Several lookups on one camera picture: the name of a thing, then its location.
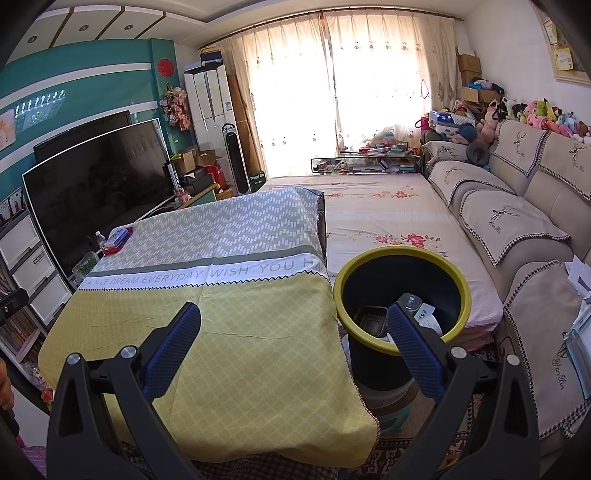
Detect black tower fan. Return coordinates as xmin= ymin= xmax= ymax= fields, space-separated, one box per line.
xmin=222 ymin=122 xmax=252 ymax=195

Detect artificial flower decoration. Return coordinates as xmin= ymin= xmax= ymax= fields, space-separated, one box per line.
xmin=159 ymin=83 xmax=191 ymax=132

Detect row of plush toys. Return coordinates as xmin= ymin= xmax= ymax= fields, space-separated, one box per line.
xmin=496 ymin=97 xmax=591 ymax=146

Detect floral bed sheet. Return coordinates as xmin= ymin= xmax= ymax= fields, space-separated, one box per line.
xmin=256 ymin=174 xmax=504 ymax=342

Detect framed photos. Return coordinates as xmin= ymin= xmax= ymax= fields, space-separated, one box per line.
xmin=0 ymin=187 xmax=26 ymax=222

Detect pink wall poster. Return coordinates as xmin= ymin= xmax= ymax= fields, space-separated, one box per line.
xmin=0 ymin=108 xmax=17 ymax=151

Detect red and blue wipes pack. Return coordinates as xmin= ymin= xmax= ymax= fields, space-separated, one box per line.
xmin=102 ymin=227 xmax=134 ymax=256

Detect light blue bag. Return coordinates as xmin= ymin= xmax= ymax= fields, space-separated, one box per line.
xmin=563 ymin=318 xmax=591 ymax=393

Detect clear plastic bag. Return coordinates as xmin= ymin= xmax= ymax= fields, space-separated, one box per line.
xmin=71 ymin=251 xmax=100 ymax=280

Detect pink plush toy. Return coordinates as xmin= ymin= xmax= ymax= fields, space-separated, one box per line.
xmin=475 ymin=115 xmax=498 ymax=144

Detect glass coffee table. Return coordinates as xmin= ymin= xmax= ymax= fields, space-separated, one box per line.
xmin=311 ymin=152 xmax=423 ymax=175

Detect curtain rod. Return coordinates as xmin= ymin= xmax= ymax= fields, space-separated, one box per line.
xmin=199 ymin=7 xmax=464 ymax=51

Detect large curved television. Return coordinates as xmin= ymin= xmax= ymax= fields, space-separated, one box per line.
xmin=22 ymin=117 xmax=175 ymax=280

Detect black flat monitor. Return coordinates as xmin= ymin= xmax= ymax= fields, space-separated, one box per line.
xmin=33 ymin=110 xmax=132 ymax=162

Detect row of books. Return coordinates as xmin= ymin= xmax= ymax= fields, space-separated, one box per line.
xmin=0 ymin=277 xmax=47 ymax=365

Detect framed wall picture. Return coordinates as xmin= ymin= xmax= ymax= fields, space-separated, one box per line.
xmin=536 ymin=7 xmax=591 ymax=84

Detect yellow and grey tablecloth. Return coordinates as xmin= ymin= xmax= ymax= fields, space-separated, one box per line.
xmin=38 ymin=187 xmax=380 ymax=464

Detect sheer cream curtain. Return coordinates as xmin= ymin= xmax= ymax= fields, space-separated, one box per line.
xmin=323 ymin=9 xmax=458 ymax=153
xmin=217 ymin=11 xmax=335 ymax=178

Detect white standing air conditioner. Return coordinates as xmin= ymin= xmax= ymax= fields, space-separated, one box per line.
xmin=183 ymin=64 xmax=237 ymax=153

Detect red container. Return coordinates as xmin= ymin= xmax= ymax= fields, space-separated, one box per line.
xmin=205 ymin=165 xmax=229 ymax=190

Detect blue star-print bag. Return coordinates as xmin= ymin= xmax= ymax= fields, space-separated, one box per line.
xmin=429 ymin=110 xmax=476 ymax=134

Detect white drawer unit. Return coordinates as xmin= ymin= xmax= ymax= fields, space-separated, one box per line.
xmin=0 ymin=210 xmax=72 ymax=326

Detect beige sofa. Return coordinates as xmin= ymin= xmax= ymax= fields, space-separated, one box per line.
xmin=422 ymin=119 xmax=591 ymax=439

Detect grey round cushion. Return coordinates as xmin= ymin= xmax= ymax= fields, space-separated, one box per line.
xmin=465 ymin=143 xmax=492 ymax=166

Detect black bin with yellow rim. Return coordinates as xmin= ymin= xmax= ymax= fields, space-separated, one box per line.
xmin=333 ymin=246 xmax=472 ymax=402

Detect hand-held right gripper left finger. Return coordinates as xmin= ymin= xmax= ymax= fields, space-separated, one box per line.
xmin=46 ymin=302 xmax=202 ymax=480

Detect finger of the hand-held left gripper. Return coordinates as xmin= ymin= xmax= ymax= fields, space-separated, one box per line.
xmin=0 ymin=288 xmax=29 ymax=324

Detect person's left forearm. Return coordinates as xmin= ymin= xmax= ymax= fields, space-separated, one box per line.
xmin=0 ymin=357 xmax=14 ymax=411

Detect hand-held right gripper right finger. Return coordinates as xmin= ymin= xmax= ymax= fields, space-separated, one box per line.
xmin=385 ymin=305 xmax=552 ymax=480

